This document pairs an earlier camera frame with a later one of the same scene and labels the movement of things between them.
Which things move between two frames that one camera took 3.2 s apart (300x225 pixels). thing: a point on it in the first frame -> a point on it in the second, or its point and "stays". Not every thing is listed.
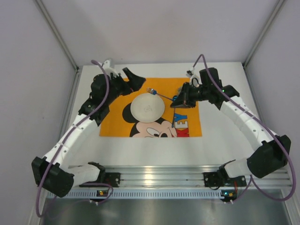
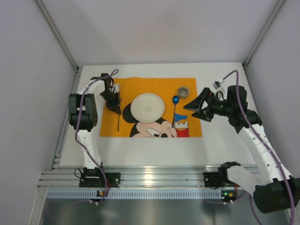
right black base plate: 216,179 stays
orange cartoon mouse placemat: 176,122 stays
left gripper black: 126,85 -> 112,101
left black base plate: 112,178 stays
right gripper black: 185,94 -> 206,106
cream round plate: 147,108 stays
